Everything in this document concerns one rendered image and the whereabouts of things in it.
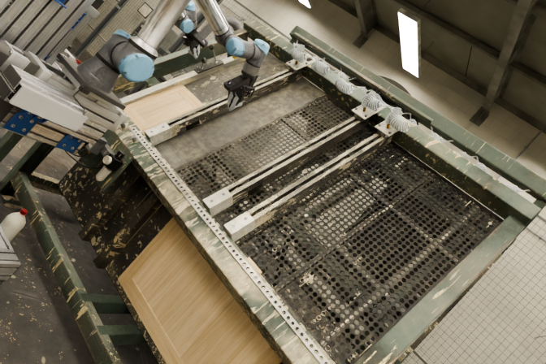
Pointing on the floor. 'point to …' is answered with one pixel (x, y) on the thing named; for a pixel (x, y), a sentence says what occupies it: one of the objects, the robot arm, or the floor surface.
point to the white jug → (14, 223)
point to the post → (8, 143)
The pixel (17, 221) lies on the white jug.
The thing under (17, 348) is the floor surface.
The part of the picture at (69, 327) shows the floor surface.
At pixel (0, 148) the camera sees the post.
